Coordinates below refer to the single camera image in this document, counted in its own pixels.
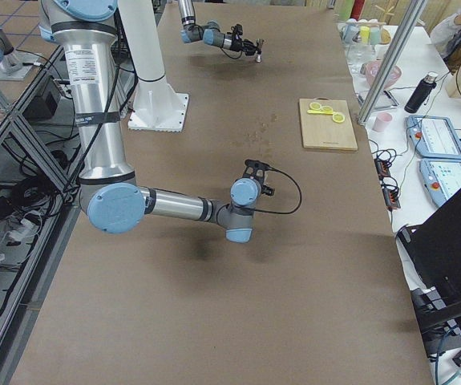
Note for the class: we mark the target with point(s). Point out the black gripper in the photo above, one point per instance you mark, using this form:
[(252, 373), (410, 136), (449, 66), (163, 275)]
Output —
[(268, 190), (243, 42)]

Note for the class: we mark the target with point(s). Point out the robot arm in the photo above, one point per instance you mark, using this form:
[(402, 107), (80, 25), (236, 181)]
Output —
[(109, 195), (211, 34)]

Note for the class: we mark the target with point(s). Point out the pink cup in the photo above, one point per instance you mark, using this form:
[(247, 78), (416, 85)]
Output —
[(382, 121)]

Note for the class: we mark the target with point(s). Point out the bamboo cutting board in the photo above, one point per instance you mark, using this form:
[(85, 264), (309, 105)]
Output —
[(321, 132)]

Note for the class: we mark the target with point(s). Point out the lemon slice upper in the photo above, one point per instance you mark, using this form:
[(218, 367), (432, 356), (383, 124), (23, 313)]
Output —
[(315, 106)]

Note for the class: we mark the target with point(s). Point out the lemon slice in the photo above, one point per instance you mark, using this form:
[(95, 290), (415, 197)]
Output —
[(338, 118), (327, 109), (315, 106)]

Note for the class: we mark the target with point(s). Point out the lemon slice middle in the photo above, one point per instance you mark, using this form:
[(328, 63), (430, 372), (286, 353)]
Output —
[(327, 109)]

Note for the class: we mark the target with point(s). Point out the yellow plastic knife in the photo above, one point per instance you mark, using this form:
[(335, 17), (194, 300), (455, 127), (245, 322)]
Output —
[(320, 112)]

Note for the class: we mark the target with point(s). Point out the lemon slice lower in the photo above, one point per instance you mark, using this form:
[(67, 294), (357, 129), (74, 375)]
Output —
[(338, 118)]

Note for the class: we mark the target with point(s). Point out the black water bottle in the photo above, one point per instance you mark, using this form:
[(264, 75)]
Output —
[(421, 92)]

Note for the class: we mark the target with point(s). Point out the teach pendant near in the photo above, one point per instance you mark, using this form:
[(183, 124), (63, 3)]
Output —
[(441, 177)]

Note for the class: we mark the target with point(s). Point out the teach pendant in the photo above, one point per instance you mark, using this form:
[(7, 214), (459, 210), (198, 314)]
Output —
[(433, 137), (441, 177)]

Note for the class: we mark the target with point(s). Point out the teach pendant far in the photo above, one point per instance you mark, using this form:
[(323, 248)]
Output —
[(433, 137)]

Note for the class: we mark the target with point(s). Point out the black computer monitor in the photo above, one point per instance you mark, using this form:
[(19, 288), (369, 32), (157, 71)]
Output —
[(435, 250)]

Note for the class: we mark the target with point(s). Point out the person in yellow shirt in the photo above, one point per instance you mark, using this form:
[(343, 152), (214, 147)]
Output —
[(446, 38)]

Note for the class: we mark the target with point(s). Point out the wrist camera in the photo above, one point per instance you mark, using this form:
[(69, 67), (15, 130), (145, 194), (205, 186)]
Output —
[(257, 164), (237, 31)]

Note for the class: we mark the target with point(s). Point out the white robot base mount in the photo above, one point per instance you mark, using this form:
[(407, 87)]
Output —
[(156, 105)]

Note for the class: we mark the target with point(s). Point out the aluminium frame post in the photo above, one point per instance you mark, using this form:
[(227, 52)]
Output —
[(398, 42)]

